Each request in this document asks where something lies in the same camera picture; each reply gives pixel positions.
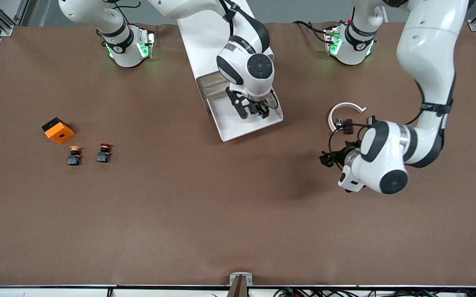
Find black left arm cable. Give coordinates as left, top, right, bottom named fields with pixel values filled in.
left=328, top=122, right=372, bottom=165

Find yellow push button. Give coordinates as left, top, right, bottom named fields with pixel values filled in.
left=67, top=146, right=82, bottom=166

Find grey metal bracket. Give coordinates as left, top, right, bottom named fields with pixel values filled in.
left=230, top=272, right=253, bottom=286

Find black base cable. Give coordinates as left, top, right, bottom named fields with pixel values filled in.
left=293, top=20, right=333, bottom=44

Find brown terminal block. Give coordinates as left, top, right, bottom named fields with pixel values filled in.
left=335, top=118, right=354, bottom=135

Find tangled black cables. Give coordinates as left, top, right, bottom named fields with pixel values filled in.
left=273, top=287, right=476, bottom=297

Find brown table mat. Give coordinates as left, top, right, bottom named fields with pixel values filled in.
left=0, top=21, right=476, bottom=287

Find white curved plastic piece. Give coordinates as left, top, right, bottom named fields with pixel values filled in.
left=328, top=102, right=367, bottom=137

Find orange button box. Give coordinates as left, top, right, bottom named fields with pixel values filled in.
left=42, top=117, right=75, bottom=145

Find white table edge rail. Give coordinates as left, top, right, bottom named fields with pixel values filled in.
left=0, top=285, right=476, bottom=297

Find brown pointed post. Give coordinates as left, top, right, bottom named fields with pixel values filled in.
left=227, top=275, right=249, bottom=297

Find red push button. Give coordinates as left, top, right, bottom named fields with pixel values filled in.
left=96, top=143, right=114, bottom=163

